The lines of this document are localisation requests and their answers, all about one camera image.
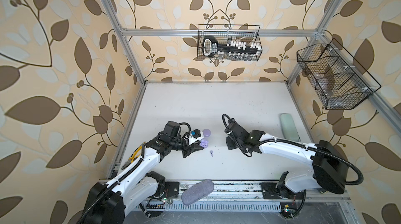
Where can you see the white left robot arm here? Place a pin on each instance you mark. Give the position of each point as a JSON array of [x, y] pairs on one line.
[[111, 202]]

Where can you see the black wire basket back wall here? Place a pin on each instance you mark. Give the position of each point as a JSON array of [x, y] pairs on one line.
[[235, 32]]

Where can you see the black wire basket right wall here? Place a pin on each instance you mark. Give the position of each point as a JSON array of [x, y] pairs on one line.
[[340, 80]]

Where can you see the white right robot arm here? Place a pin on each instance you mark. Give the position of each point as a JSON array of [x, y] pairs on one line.
[[323, 166]]

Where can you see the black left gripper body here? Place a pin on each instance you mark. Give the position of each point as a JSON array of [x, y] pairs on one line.
[[178, 143]]

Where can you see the grey felt glasses case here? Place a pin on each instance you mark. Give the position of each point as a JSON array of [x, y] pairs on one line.
[[197, 192]]

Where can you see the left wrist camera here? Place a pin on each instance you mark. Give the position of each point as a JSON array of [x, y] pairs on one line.
[[194, 136]]

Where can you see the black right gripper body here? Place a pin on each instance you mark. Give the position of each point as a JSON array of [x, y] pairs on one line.
[[230, 144]]

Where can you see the purple round charging case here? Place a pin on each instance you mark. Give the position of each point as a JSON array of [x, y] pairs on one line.
[[204, 141]]

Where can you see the black socket holder rail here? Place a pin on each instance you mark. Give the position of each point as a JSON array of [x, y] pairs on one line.
[[210, 47]]

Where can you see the black wire basket wall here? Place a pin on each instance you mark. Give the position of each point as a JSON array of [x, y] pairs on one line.
[[340, 80], [235, 32]]

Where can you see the yellow black pliers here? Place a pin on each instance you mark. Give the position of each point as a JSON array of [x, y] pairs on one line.
[[137, 153]]

